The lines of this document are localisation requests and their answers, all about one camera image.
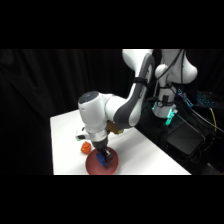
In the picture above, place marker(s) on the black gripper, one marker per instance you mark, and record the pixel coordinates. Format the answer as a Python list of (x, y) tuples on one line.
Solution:
[(100, 146)]

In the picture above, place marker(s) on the blue cube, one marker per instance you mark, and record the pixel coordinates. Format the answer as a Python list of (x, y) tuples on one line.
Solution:
[(101, 159)]

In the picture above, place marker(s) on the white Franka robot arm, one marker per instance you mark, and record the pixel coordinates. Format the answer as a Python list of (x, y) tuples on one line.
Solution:
[(100, 113)]

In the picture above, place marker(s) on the pink bowl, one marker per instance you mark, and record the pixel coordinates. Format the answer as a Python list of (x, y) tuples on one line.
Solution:
[(95, 166)]

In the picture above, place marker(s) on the red orange toy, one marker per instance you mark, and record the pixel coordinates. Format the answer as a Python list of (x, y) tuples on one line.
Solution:
[(86, 147)]

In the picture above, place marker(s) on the tan wrist connector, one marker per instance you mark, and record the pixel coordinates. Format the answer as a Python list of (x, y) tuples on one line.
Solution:
[(115, 128)]

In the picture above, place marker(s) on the black robot stand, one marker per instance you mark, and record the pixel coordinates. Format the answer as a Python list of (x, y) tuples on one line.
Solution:
[(150, 123)]

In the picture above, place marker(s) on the green base light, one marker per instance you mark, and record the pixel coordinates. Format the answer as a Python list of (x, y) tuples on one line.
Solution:
[(168, 118)]

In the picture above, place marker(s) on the black box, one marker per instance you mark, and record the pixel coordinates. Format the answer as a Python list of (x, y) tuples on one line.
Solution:
[(185, 139)]

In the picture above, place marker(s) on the black curtain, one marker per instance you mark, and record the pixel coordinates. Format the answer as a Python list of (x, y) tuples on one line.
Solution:
[(33, 93)]

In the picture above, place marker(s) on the blue lit electronics box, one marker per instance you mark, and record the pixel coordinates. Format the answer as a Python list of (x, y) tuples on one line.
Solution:
[(208, 99)]

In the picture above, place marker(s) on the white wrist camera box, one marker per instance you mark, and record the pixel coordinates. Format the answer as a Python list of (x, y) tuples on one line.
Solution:
[(81, 134)]

